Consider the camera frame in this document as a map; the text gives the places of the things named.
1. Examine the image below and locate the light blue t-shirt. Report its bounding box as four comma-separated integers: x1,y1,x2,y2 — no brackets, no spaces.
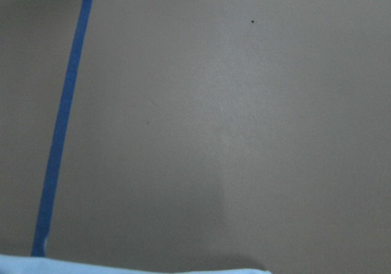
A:
1,254,271,273

